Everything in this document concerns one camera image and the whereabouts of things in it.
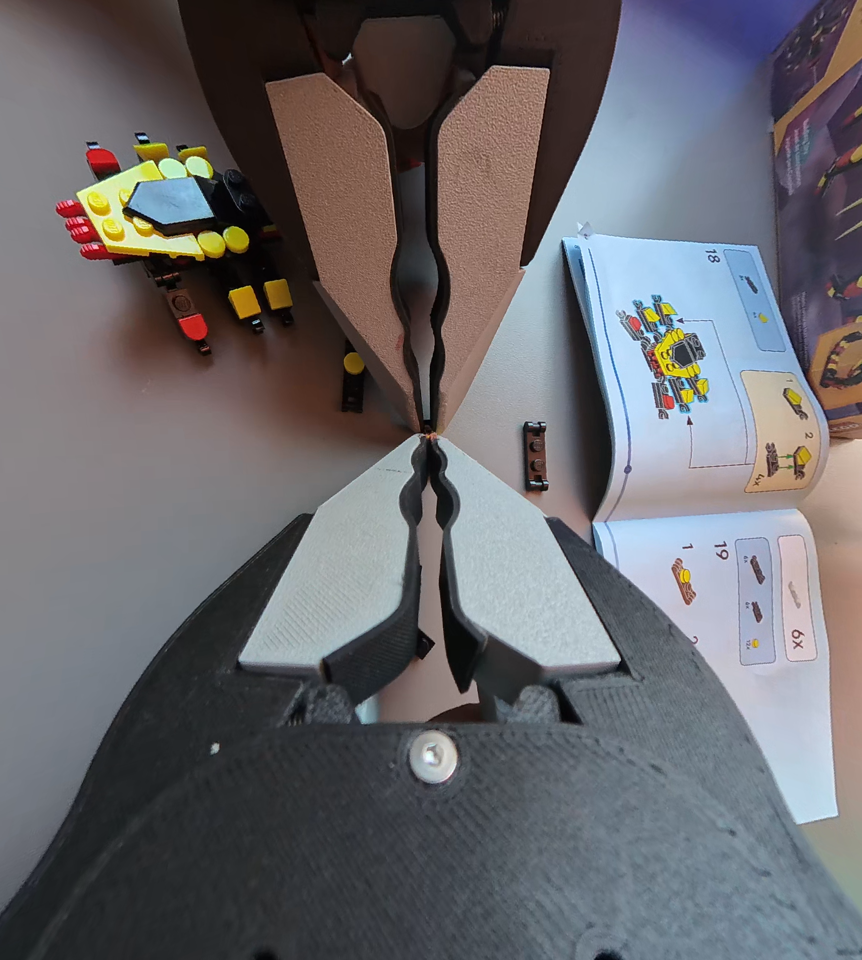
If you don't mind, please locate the open instruction booklet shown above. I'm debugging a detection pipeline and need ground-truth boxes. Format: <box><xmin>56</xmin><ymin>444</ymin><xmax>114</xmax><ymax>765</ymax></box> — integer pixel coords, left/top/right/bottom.
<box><xmin>562</xmin><ymin>232</ymin><xmax>837</xmax><ymax>826</ymax></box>

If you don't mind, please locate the yellow black toy brick model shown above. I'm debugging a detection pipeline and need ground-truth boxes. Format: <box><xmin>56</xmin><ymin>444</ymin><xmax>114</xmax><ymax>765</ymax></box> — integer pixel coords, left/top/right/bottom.
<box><xmin>56</xmin><ymin>133</ymin><xmax>298</xmax><ymax>355</ymax></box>

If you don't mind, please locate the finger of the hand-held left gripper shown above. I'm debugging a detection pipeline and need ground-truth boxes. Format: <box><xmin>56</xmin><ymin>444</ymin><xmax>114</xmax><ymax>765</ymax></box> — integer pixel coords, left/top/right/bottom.
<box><xmin>266</xmin><ymin>72</ymin><xmax>427</xmax><ymax>435</ymax></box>
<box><xmin>428</xmin><ymin>66</ymin><xmax>552</xmax><ymax>435</ymax></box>

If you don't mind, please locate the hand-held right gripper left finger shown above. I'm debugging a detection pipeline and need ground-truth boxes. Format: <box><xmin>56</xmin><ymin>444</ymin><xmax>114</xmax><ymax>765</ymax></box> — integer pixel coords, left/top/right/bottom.
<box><xmin>238</xmin><ymin>435</ymin><xmax>429</xmax><ymax>704</ymax></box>

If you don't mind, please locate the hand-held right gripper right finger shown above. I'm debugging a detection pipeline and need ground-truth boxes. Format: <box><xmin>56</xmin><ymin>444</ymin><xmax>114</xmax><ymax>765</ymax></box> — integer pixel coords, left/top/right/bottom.
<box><xmin>429</xmin><ymin>437</ymin><xmax>623</xmax><ymax>719</ymax></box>

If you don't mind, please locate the black brick plate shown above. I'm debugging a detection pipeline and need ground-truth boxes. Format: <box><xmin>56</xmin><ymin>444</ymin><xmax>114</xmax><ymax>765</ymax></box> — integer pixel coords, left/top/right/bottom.
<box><xmin>341</xmin><ymin>339</ymin><xmax>366</xmax><ymax>414</ymax></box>
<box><xmin>523</xmin><ymin>421</ymin><xmax>550</xmax><ymax>492</ymax></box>

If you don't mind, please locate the purple toy set box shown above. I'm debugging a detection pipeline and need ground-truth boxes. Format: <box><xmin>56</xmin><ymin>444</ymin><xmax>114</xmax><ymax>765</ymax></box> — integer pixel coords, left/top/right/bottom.
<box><xmin>768</xmin><ymin>0</ymin><xmax>862</xmax><ymax>440</ymax></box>

